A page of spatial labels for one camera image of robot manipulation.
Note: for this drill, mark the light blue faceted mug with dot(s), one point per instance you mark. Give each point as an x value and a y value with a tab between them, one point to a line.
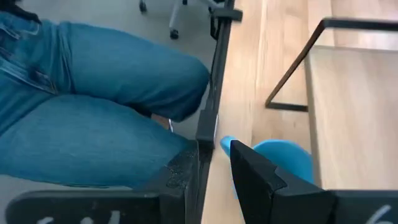
286	155

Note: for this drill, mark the black aluminium table frame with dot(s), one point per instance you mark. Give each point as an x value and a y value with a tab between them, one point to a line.
219	71

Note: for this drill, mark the wooden shelf riser black legs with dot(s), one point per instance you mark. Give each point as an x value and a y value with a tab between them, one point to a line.
351	118

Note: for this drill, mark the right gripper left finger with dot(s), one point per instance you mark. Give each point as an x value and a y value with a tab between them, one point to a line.
124	207

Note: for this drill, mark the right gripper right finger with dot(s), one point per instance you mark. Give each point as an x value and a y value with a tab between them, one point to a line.
280	199

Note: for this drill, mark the person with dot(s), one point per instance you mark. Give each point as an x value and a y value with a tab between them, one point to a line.
93	109

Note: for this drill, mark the white office chair base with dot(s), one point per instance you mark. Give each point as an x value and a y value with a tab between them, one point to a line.
174	18

